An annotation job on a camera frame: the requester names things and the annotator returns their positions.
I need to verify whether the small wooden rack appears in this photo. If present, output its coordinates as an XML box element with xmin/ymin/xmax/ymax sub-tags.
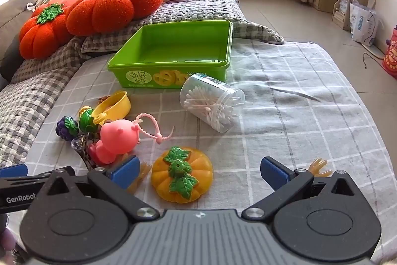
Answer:
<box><xmin>331</xmin><ymin>0</ymin><xmax>353</xmax><ymax>30</ymax></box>

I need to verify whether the black cable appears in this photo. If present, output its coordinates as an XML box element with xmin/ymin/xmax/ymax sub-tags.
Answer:
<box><xmin>362</xmin><ymin>51</ymin><xmax>386</xmax><ymax>70</ymax></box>

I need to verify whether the person's left hand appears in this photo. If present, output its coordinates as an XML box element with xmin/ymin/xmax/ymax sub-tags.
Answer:
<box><xmin>0</xmin><ymin>228</ymin><xmax>17</xmax><ymax>257</ymax></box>

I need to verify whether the small orange pumpkin cushion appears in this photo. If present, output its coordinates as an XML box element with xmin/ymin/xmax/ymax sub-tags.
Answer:
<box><xmin>19</xmin><ymin>0</ymin><xmax>82</xmax><ymax>60</ymax></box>

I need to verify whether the yellow pumpkin toy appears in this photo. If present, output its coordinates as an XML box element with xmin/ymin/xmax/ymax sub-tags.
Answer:
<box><xmin>151</xmin><ymin>146</ymin><xmax>214</xmax><ymax>203</ymax></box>

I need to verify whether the grey checked quilt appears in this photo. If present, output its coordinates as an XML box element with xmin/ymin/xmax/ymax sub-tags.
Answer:
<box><xmin>0</xmin><ymin>0</ymin><xmax>285</xmax><ymax>167</ymax></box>

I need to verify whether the purple grape toy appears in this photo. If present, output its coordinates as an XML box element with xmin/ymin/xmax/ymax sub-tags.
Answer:
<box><xmin>55</xmin><ymin>116</ymin><xmax>79</xmax><ymax>139</ymax></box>

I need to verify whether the large orange pumpkin cushion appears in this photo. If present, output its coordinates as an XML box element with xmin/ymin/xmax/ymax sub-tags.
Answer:
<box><xmin>65</xmin><ymin>0</ymin><xmax>166</xmax><ymax>37</ymax></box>

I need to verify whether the light grey grid sheet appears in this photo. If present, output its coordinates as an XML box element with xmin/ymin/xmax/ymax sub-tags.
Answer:
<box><xmin>6</xmin><ymin>41</ymin><xmax>395</xmax><ymax>263</ymax></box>

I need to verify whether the red printed bag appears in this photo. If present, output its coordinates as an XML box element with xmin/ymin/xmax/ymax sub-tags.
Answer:
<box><xmin>382</xmin><ymin>25</ymin><xmax>397</xmax><ymax>80</ymax></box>

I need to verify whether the green yellow toy vegetable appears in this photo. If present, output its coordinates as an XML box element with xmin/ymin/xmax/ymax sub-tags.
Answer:
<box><xmin>78</xmin><ymin>107</ymin><xmax>100</xmax><ymax>133</ymax></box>

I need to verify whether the yellow toy bowl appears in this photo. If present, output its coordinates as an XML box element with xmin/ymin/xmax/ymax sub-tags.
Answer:
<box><xmin>92</xmin><ymin>91</ymin><xmax>132</xmax><ymax>126</ymax></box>

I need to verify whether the white shopping bag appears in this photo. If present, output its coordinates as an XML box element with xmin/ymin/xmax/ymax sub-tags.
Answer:
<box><xmin>349</xmin><ymin>0</ymin><xmax>378</xmax><ymax>46</ymax></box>

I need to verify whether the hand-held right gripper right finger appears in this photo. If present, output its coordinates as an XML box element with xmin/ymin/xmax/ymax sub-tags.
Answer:
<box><xmin>241</xmin><ymin>156</ymin><xmax>362</xmax><ymax>220</ymax></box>

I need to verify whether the green plastic box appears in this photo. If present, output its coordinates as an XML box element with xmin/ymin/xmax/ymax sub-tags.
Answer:
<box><xmin>107</xmin><ymin>20</ymin><xmax>234</xmax><ymax>89</ymax></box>

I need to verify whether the brown sofa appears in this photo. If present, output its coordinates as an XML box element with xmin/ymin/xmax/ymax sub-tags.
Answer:
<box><xmin>0</xmin><ymin>0</ymin><xmax>43</xmax><ymax>83</ymax></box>

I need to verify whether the clear cotton swab jar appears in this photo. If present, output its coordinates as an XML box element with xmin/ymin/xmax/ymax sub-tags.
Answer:
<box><xmin>179</xmin><ymin>73</ymin><xmax>246</xmax><ymax>133</ymax></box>

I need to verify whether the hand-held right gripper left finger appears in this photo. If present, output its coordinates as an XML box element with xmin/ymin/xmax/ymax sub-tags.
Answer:
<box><xmin>40</xmin><ymin>156</ymin><xmax>161</xmax><ymax>220</ymax></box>

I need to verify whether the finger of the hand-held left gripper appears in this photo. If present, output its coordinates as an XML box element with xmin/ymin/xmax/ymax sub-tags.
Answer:
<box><xmin>0</xmin><ymin>164</ymin><xmax>53</xmax><ymax>185</ymax></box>

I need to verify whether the pink pig toy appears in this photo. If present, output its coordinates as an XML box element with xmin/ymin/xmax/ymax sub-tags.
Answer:
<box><xmin>88</xmin><ymin>118</ymin><xmax>141</xmax><ymax>165</ymax></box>

